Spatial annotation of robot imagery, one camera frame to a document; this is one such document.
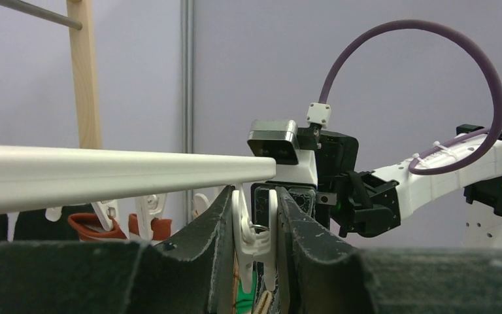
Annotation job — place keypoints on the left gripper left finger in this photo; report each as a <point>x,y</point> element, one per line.
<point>190,272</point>

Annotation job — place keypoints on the metal rack rod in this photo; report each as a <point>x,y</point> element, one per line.
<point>39,12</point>

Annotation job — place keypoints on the wooden drying rack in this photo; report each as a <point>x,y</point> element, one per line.
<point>85,75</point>

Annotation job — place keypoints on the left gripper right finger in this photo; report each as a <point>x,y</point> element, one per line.
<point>318,272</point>

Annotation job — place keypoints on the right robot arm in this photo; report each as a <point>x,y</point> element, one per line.
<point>371,203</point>

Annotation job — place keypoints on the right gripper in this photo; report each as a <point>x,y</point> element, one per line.
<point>304,197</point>

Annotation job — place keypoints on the green cloth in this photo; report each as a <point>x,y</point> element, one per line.
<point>244,301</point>

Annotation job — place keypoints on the grey orange striped sock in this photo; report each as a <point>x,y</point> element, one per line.
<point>161,229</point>

